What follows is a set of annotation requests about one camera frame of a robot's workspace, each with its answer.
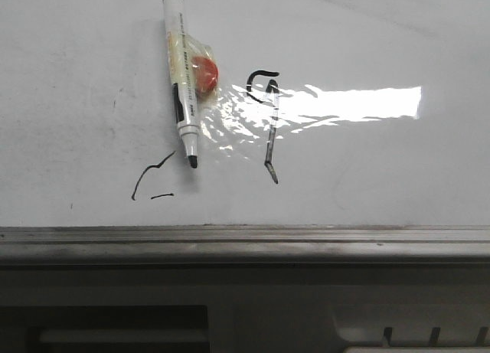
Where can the white whiteboard marker pen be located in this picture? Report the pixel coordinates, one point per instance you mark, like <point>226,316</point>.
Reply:
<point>182,78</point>

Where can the red round magnet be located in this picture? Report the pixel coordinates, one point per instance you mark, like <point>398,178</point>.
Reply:
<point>205,75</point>

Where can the white whiteboard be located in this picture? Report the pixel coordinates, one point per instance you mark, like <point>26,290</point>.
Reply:
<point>357,112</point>

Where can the white plastic tray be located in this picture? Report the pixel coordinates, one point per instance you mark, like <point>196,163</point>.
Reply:
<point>246,309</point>

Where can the grey metal whiteboard frame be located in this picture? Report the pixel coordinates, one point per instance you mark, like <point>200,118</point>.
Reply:
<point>241,244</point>

